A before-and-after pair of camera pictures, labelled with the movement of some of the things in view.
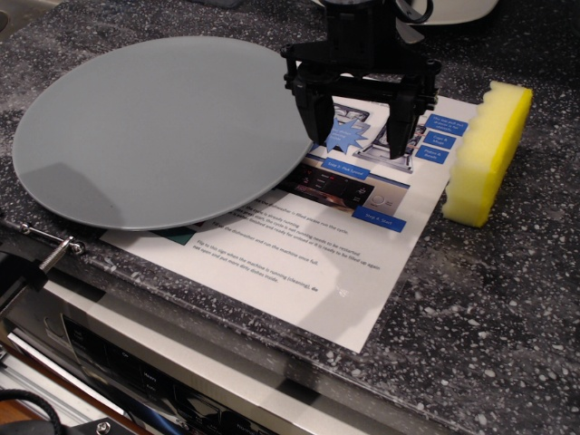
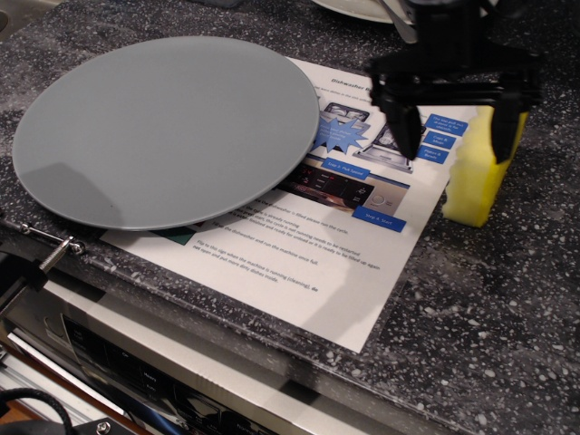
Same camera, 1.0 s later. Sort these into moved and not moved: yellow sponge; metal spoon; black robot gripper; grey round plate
Moved: black robot gripper
Not moved: grey round plate; metal spoon; yellow sponge
